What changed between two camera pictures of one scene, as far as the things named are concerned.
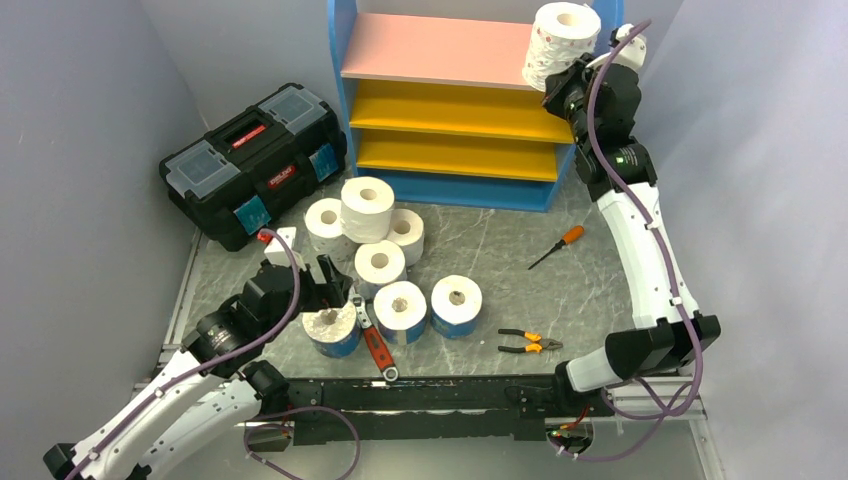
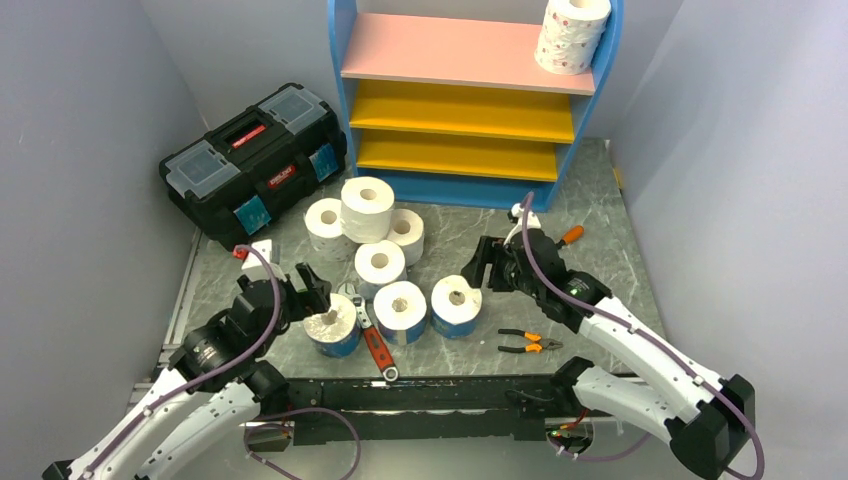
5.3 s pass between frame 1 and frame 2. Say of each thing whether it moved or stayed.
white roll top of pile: stayed
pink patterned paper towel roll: moved
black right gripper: moved
